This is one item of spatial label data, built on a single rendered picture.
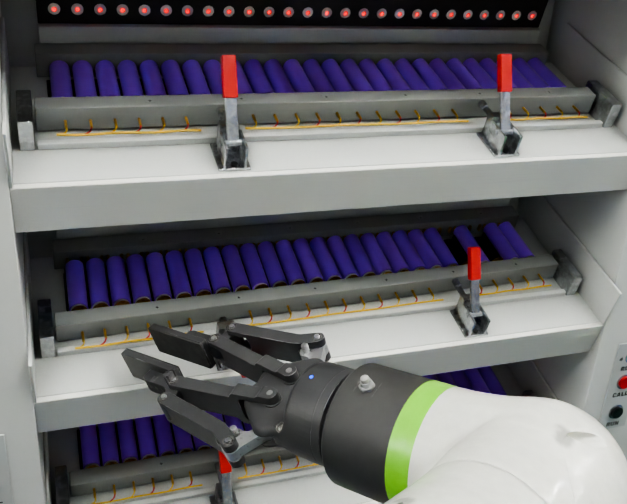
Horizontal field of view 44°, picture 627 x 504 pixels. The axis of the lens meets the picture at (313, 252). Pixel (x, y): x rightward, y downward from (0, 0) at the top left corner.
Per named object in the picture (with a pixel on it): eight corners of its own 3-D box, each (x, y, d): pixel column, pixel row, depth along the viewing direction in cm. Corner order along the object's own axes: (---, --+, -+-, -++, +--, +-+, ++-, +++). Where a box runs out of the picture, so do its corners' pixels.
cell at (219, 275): (218, 257, 85) (231, 299, 81) (202, 259, 85) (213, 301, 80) (219, 245, 84) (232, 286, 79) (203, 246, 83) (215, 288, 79)
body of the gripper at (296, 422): (334, 497, 57) (241, 458, 62) (392, 416, 62) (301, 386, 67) (306, 428, 52) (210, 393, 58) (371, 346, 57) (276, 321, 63)
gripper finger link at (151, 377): (196, 395, 65) (172, 420, 63) (156, 380, 68) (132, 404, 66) (190, 383, 64) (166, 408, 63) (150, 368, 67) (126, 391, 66)
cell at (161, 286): (162, 263, 83) (172, 306, 79) (145, 265, 83) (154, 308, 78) (163, 251, 82) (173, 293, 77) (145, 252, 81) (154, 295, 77)
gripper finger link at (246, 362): (286, 379, 60) (299, 367, 60) (201, 333, 67) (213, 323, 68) (300, 414, 62) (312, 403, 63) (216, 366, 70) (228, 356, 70)
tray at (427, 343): (589, 351, 90) (622, 293, 83) (37, 433, 71) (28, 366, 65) (509, 239, 104) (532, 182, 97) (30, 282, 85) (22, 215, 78)
